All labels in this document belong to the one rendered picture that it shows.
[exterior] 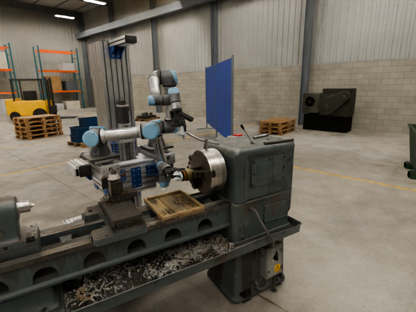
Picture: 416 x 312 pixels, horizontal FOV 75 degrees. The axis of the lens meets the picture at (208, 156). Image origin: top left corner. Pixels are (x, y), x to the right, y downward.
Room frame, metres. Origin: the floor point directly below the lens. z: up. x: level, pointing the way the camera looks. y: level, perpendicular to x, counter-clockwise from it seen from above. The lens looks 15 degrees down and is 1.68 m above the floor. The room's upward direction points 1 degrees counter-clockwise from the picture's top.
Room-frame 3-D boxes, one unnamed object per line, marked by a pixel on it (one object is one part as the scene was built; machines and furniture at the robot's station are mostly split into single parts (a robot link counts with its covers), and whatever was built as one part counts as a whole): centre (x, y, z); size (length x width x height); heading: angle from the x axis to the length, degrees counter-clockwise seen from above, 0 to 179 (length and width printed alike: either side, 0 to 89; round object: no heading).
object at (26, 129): (9.59, 5.97, 0.36); 1.26 x 0.86 x 0.73; 149
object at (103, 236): (1.53, 0.60, 0.90); 0.47 x 0.30 x 0.06; 31
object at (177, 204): (1.73, 0.25, 0.89); 0.36 x 0.30 x 0.04; 31
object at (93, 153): (2.07, 0.84, 1.21); 0.15 x 0.15 x 0.10
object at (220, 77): (8.74, -0.29, 1.18); 4.12 x 0.80 x 2.35; 9
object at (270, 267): (1.85, -0.46, 0.41); 0.34 x 0.17 x 0.82; 121
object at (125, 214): (1.57, 0.56, 0.95); 0.43 x 0.17 x 0.05; 31
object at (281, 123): (9.69, -2.51, 0.22); 1.25 x 0.86 x 0.44; 140
